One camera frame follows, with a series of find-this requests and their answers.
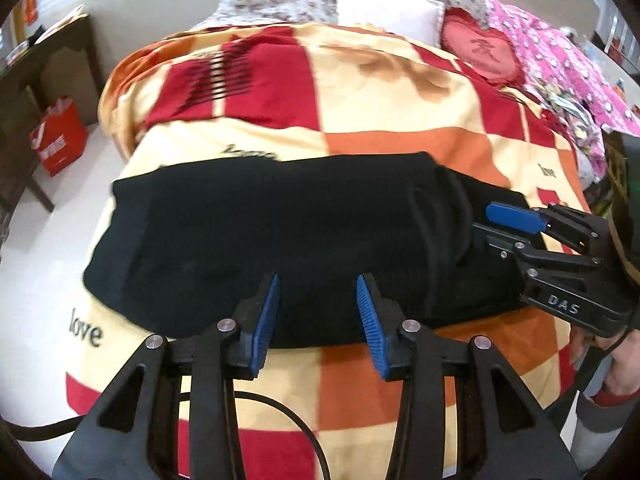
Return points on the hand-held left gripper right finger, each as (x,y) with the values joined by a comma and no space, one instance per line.
(372,330)

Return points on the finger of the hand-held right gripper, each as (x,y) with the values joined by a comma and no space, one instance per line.
(510,217)
(500,246)

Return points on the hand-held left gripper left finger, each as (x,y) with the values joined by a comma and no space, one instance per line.
(265,320)

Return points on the black pants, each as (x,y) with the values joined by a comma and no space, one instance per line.
(275,230)

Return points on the person's right forearm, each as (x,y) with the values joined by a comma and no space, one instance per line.
(597,415)

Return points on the person's right hand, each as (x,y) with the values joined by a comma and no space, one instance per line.
(625,365)

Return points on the pile of patterned cloth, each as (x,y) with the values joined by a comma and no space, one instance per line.
(570,105)

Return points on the red yellow orange checkered blanket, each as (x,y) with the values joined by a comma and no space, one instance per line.
(390,110)

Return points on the red heart-shaped cushion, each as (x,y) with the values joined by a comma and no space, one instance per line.
(480,50)

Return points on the pink penguin print quilt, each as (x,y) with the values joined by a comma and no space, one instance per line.
(560,50)

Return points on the metal rack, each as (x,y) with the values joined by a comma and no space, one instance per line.
(620,35)

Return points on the white pillow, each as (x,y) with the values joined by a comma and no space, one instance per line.
(385,7)

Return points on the red shopping bag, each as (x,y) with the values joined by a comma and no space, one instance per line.
(57,135)

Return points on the dark wooden desk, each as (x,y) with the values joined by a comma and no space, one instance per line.
(30,85)

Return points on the beige papers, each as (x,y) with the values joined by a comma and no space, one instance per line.
(60,22)

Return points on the red wall sticker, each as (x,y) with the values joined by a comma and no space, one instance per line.
(31,7)

